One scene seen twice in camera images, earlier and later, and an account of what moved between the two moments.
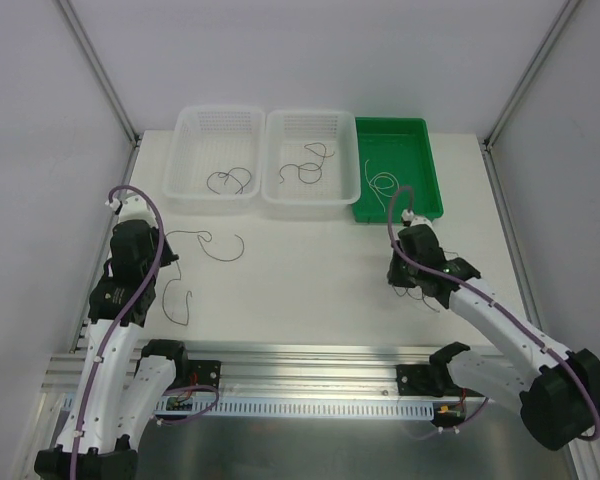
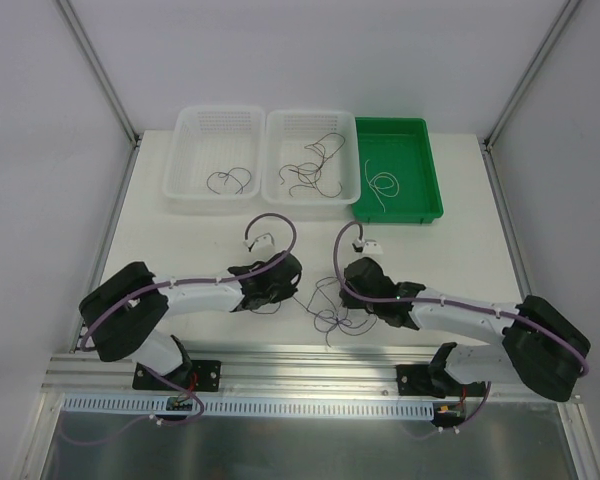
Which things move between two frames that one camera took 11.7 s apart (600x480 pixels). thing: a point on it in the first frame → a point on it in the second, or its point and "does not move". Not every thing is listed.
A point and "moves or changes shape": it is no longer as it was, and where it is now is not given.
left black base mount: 204,373 does not move
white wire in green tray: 379,188 does not move
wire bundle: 422,296 moves or changes shape
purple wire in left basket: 226,176 does not move
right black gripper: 397,272 → 356,278
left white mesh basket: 215,165 does not move
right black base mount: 418,380 does not move
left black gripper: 162,255 → 284,273
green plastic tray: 395,152 does not move
